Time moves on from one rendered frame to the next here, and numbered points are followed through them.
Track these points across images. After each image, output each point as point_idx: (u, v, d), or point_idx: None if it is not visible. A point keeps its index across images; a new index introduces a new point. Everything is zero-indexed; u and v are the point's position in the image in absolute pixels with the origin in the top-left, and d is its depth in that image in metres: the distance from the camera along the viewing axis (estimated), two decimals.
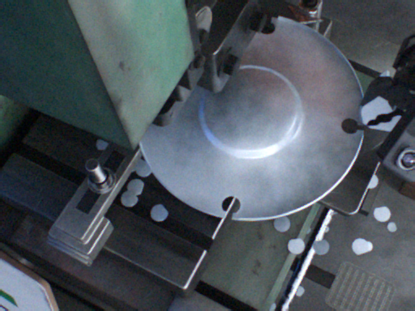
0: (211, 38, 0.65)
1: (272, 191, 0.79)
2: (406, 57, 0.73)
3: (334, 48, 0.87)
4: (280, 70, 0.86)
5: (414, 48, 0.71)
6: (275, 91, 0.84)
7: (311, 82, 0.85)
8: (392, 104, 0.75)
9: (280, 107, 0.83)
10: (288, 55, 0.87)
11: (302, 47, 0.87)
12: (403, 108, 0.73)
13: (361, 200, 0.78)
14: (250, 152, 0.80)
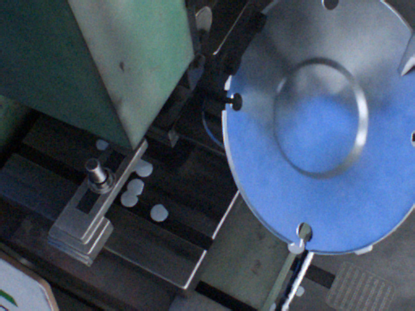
0: (211, 38, 0.65)
1: (340, 221, 0.69)
2: None
3: (403, 23, 0.63)
4: (345, 62, 0.68)
5: None
6: (336, 95, 0.68)
7: (378, 76, 0.65)
8: None
9: (343, 117, 0.68)
10: (352, 38, 0.67)
11: (369, 23, 0.66)
12: None
13: None
14: (316, 174, 0.70)
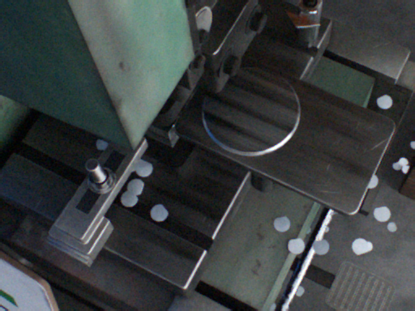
0: (211, 38, 0.65)
1: None
2: None
3: None
4: None
5: None
6: None
7: None
8: None
9: None
10: None
11: None
12: None
13: (361, 200, 0.78)
14: None
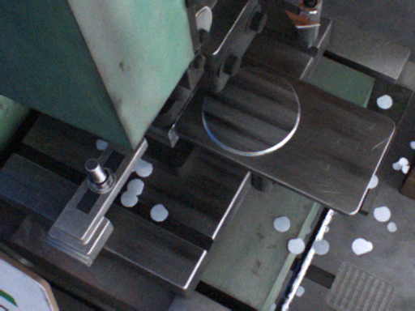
0: (211, 38, 0.65)
1: None
2: None
3: None
4: None
5: None
6: None
7: None
8: None
9: None
10: None
11: None
12: None
13: (361, 200, 0.78)
14: None
